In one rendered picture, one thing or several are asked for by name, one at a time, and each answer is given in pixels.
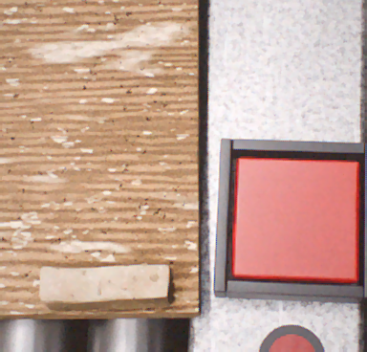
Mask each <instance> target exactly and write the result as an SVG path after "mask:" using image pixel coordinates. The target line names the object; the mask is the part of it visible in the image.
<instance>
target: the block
mask: <svg viewBox="0 0 367 352"><path fill-rule="evenodd" d="M171 281H172V279H171V269H170V268H169V266H167V265H128V266H112V267H104V268H94V269H69V268H57V267H42V268H41V269H40V301H41V302H43V303H44V305H45V306H46V307H47V308H49V309H52V310H73V309H90V308H108V309H121V310H124V309H140V308H153V307H165V306H169V305H171Z"/></svg>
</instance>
